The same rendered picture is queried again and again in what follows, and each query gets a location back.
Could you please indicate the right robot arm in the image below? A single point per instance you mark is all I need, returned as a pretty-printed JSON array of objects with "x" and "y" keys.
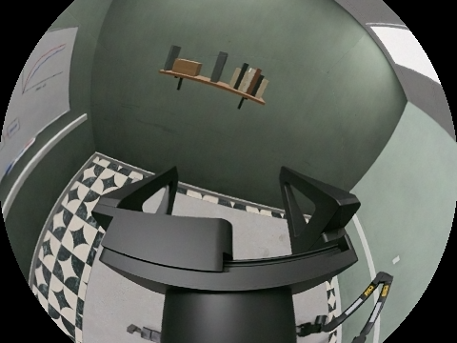
[{"x": 380, "y": 276}]

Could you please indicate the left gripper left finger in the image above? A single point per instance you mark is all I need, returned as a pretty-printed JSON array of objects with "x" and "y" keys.
[{"x": 133, "y": 195}]

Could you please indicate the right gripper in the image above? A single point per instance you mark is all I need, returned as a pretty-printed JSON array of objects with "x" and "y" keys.
[{"x": 305, "y": 330}]

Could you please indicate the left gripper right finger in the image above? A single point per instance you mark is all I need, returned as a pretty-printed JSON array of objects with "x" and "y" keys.
[{"x": 333, "y": 208}]

